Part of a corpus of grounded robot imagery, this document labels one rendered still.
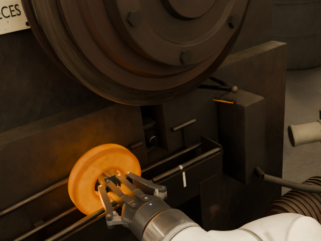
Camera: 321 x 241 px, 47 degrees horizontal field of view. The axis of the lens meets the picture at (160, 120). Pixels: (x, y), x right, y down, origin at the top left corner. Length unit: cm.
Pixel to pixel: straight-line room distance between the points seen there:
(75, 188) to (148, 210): 18
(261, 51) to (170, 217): 62
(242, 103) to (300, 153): 136
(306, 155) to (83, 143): 164
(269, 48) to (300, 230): 62
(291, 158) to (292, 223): 161
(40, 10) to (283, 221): 49
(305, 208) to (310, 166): 112
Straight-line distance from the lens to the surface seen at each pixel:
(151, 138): 91
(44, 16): 62
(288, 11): 341
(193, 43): 66
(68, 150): 80
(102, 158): 74
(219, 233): 57
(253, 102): 94
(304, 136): 105
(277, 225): 61
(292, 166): 215
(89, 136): 81
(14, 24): 75
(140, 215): 62
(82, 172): 73
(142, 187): 73
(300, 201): 105
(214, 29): 69
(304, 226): 61
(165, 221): 59
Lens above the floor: 118
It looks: 26 degrees down
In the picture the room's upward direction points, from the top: 7 degrees counter-clockwise
